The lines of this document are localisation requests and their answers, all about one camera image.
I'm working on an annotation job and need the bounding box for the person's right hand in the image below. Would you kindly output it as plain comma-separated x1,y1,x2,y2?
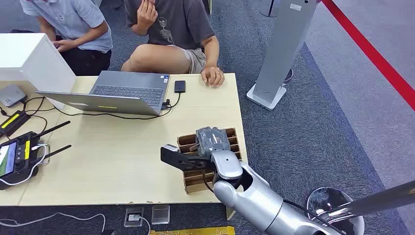
136,0,159,32

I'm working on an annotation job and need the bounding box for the person's left hand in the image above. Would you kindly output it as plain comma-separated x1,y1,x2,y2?
52,39,78,53
200,66,225,89

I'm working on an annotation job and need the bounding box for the person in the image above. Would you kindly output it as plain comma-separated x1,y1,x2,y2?
19,0,114,77
121,0,225,89

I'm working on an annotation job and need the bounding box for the brown cardboard card holder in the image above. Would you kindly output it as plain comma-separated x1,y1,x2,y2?
177,127,243,194

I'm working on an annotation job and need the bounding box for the white box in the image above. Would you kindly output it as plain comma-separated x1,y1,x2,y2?
0,32,78,110

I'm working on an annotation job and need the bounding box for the small grey router box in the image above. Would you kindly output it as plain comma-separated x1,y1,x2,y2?
0,85,28,109

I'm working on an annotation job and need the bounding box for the silver standing pillar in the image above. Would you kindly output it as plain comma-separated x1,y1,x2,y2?
246,0,321,112

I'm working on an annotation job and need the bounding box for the grey open laptop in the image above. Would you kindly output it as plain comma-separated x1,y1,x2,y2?
35,70,171,117

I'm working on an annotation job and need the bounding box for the black device with yellow label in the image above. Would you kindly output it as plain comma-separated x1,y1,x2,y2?
0,110,32,139

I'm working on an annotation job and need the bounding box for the black remote controller with screen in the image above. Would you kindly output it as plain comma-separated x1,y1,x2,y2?
0,120,72,191

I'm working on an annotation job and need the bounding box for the grey floor cover plate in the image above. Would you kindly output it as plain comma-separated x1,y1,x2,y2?
151,204,171,225

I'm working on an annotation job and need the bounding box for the yellow floor tape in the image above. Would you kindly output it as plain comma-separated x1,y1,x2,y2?
148,226,236,235

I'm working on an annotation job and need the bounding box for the floor power socket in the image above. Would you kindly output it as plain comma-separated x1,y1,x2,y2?
123,206,145,228

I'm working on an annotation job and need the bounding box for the red barrier belt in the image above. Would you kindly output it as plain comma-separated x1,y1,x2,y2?
321,0,415,113

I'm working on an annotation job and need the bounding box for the black laptop cable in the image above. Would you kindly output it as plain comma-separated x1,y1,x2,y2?
24,92,182,120

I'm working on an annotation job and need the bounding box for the metal controller handle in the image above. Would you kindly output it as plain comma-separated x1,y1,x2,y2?
36,143,51,165

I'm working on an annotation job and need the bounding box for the white controller cable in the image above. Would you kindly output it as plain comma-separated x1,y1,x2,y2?
0,144,48,187

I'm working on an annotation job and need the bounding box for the white floor cable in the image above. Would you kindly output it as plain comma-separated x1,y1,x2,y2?
0,212,107,234

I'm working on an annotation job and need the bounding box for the chrome stanchion post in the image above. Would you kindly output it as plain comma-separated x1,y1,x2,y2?
306,180,415,235

